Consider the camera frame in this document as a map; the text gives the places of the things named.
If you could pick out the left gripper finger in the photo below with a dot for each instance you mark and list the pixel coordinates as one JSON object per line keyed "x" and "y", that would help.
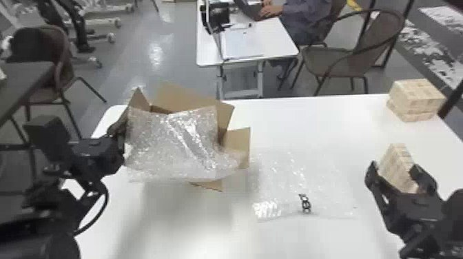
{"x": 118, "y": 130}

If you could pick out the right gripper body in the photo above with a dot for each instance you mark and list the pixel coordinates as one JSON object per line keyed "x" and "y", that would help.
{"x": 416, "y": 213}

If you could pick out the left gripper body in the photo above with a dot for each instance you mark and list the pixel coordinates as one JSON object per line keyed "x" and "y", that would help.
{"x": 96, "y": 155}

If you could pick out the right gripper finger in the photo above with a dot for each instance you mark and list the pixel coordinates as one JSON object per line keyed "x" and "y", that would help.
{"x": 425, "y": 181}
{"x": 378, "y": 188}

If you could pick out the clear bubble wrap sheet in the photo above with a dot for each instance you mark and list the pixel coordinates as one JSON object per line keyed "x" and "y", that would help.
{"x": 304, "y": 177}
{"x": 173, "y": 144}

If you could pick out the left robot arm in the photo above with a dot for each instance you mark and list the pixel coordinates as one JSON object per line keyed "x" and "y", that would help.
{"x": 43, "y": 217}

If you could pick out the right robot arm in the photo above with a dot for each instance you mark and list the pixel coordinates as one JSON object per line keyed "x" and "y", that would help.
{"x": 434, "y": 247}

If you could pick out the small black metal clip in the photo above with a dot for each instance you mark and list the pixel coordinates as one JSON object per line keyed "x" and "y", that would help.
{"x": 305, "y": 203}

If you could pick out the cardboard box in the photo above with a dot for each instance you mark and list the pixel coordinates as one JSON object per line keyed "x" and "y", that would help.
{"x": 188, "y": 99}

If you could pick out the brown chair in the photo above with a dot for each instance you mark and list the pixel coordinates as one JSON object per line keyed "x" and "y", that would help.
{"x": 347, "y": 58}
{"x": 47, "y": 54}

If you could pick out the dark side table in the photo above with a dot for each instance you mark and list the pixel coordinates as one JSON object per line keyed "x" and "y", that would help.
{"x": 18, "y": 83}

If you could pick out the white laptop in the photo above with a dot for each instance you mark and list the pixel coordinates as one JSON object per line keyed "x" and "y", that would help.
{"x": 240, "y": 43}

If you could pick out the black device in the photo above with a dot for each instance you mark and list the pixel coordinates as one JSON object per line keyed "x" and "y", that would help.
{"x": 217, "y": 16}

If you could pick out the white side table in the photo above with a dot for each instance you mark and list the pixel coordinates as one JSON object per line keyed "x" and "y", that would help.
{"x": 249, "y": 43}

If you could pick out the person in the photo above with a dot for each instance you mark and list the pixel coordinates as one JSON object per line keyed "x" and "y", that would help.
{"x": 304, "y": 21}

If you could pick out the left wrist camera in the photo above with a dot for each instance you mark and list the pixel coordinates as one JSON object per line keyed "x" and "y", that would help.
{"x": 47, "y": 139}

